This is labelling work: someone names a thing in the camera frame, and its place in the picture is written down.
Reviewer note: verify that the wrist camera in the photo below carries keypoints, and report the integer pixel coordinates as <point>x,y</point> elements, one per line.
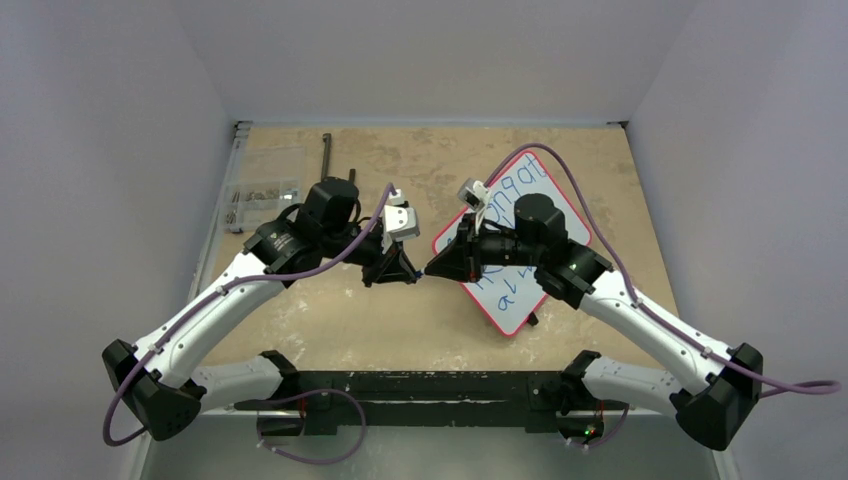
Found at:
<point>399,218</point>
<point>476,196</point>

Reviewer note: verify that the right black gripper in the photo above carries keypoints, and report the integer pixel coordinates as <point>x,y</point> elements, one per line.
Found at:
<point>472,245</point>

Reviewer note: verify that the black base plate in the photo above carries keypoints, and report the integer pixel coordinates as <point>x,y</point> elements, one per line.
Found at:
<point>321,402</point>

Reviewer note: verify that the dark metal bracket tool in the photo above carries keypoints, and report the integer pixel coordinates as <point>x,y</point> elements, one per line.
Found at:
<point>327,139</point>

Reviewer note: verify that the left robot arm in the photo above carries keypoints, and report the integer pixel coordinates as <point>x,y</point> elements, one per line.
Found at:
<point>160,386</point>

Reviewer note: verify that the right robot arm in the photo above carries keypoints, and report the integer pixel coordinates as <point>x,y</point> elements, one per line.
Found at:
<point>701,384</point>

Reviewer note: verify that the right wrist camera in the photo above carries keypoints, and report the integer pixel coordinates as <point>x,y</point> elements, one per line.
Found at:
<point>476,196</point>

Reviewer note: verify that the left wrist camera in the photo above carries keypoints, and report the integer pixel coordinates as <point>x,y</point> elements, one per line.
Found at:
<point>399,218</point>

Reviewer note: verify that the clear plastic screw box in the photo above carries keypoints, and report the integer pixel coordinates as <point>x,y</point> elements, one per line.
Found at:
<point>266,182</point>

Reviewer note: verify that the pink framed whiteboard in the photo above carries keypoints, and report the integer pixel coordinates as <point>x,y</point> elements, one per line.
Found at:
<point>507,295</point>

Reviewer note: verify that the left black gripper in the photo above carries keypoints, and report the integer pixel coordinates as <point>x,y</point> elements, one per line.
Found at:
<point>374,263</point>

